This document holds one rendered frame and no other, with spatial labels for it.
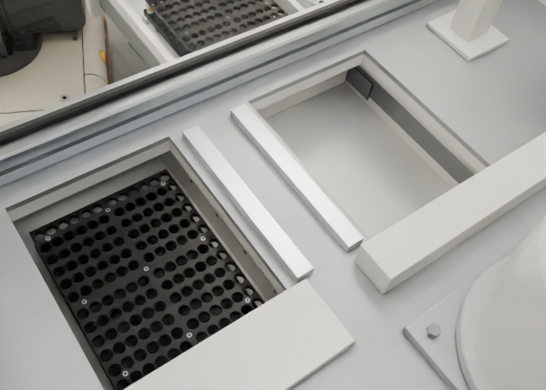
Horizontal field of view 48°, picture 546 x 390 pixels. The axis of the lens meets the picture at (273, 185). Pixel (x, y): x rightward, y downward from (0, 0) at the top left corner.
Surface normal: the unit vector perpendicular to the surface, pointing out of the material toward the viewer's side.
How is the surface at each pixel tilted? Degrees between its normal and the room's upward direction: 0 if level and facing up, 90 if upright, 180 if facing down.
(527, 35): 0
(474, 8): 90
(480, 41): 0
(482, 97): 0
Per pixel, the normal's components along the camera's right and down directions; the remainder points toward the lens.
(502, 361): -0.97, 0.12
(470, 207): 0.10, -0.59
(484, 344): -1.00, -0.06
